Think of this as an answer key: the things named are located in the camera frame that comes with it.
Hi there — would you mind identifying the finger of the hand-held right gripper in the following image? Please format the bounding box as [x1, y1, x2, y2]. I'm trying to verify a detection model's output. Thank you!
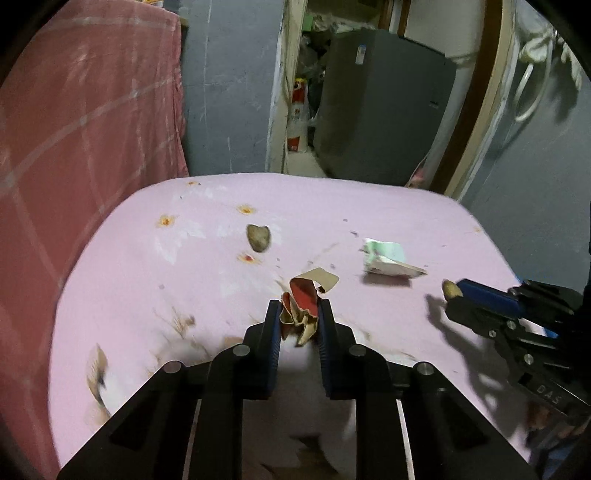
[455, 278, 525, 320]
[444, 296, 509, 341]

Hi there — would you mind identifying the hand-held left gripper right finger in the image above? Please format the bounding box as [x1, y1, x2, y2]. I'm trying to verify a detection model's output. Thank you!
[316, 299, 539, 480]

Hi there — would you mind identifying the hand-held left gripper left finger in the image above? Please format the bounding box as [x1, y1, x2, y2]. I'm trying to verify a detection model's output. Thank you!
[58, 299, 283, 480]

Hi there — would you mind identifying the red and tan torn carton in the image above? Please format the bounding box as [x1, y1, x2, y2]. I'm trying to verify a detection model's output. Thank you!
[281, 268, 341, 348]

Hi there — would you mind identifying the person's right forearm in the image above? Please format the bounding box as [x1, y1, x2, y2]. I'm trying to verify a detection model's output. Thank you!
[526, 422, 591, 480]

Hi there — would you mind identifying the person's right hand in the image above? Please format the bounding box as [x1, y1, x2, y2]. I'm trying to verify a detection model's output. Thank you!
[527, 401, 557, 431]

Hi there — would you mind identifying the white green crumpled packet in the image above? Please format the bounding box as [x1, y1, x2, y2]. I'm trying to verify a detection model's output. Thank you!
[360, 237, 428, 278]

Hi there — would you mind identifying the pink floral tablecloth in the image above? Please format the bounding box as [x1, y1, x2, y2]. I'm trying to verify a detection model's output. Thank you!
[48, 173, 546, 480]

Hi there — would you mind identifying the grey refrigerator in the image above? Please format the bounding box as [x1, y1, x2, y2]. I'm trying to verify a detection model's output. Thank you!
[314, 30, 458, 185]

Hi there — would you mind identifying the red white bottle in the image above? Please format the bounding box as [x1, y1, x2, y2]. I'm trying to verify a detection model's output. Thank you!
[286, 78, 310, 153]

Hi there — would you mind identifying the red plaid blanket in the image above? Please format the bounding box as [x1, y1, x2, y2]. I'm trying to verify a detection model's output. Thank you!
[0, 0, 190, 480]

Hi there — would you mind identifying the white hose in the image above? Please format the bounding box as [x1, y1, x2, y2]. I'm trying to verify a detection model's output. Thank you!
[512, 62, 548, 123]

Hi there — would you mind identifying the wooden door frame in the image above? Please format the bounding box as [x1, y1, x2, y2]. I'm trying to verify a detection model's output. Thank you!
[267, 0, 518, 201]

